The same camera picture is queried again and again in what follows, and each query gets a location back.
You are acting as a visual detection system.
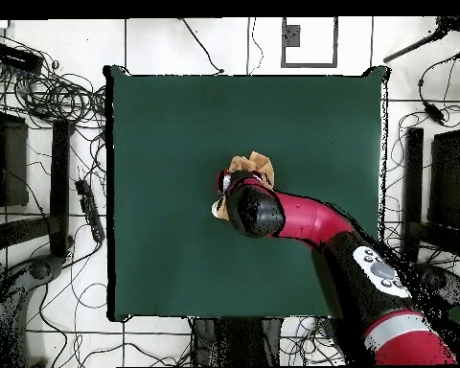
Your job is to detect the tan terry towel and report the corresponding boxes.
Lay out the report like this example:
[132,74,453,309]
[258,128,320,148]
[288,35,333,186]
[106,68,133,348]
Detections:
[210,149,276,221]

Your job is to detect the dark green table cloth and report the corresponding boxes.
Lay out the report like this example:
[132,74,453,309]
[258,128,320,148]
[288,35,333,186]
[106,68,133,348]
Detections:
[103,64,391,322]

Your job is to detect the black power strip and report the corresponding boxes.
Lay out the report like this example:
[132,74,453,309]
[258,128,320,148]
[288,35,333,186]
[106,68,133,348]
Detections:
[75,178,105,243]

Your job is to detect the dark grey floor socket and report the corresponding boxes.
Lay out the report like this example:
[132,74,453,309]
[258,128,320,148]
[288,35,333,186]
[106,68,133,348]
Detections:
[283,24,302,48]

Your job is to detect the grey stand base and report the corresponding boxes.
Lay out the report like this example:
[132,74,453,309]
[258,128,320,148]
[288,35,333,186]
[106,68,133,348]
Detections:
[0,254,66,365]

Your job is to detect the black power adapter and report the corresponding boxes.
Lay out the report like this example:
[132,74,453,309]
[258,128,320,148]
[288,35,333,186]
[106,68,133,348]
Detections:
[423,101,446,126]

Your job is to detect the black tripod rod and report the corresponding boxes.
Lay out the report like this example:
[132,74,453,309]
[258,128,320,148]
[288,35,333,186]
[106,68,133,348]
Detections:
[382,16,460,64]

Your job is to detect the dark stand base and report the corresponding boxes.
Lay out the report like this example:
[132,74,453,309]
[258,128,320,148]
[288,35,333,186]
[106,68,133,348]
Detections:
[417,264,460,308]

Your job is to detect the black cable with plug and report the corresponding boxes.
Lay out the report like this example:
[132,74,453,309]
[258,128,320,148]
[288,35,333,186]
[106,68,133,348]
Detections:
[180,17,225,75]

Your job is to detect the grey square floor frame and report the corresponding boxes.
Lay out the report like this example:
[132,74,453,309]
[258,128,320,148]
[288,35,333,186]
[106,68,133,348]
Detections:
[280,16,339,69]

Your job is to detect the black metal frame stand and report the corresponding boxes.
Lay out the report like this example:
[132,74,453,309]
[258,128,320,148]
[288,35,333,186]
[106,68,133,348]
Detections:
[400,97,460,265]
[0,85,76,265]

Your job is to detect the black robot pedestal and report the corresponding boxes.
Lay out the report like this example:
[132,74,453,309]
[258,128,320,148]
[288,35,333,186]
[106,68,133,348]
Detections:
[191,317,283,367]

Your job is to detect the black cable tangle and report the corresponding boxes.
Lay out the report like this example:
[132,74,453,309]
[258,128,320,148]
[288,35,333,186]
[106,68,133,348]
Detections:
[0,30,108,131]

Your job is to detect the black network switch box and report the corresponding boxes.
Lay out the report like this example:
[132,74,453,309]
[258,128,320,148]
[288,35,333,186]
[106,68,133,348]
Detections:
[0,42,45,74]

